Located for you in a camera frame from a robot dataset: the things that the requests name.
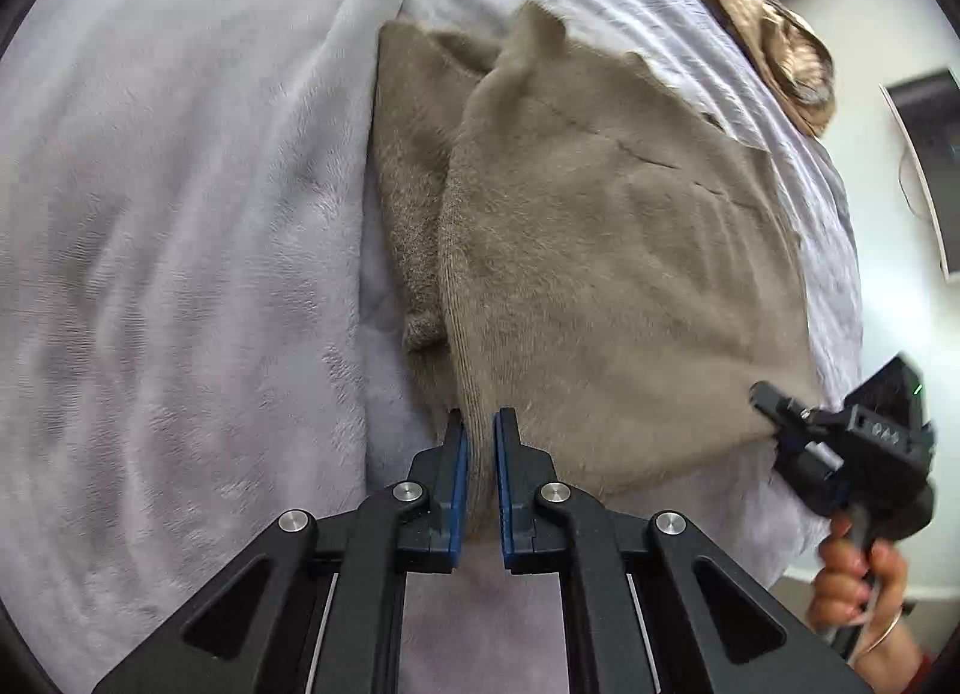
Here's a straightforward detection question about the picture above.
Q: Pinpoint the striped tan clothes pile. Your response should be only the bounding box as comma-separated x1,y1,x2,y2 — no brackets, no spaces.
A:
700,0,836,137

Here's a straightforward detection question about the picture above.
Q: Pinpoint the lavender plush blanket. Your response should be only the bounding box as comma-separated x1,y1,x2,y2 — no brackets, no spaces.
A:
2,0,403,692

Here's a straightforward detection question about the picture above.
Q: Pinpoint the person right hand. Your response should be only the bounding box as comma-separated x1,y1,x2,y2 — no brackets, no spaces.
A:
807,513,908,634

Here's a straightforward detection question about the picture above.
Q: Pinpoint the lavender embossed bedspread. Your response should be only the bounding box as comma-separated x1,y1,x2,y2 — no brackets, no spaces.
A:
359,0,862,584

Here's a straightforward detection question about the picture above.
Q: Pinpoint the olive brown knit sweater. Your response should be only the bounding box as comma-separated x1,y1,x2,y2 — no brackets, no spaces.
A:
373,4,820,536

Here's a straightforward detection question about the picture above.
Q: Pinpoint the gold bangle bracelet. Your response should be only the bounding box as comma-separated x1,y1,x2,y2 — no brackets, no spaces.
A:
854,606,907,659

